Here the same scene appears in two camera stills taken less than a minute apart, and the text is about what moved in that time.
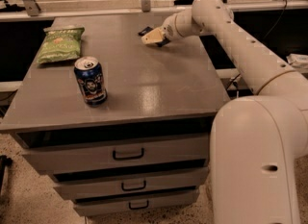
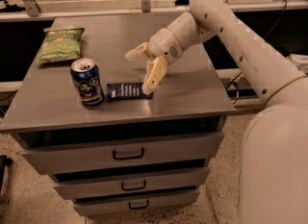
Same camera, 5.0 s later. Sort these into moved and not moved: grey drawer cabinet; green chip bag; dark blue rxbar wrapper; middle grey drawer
Moved: dark blue rxbar wrapper
Not moved: green chip bag; middle grey drawer; grey drawer cabinet
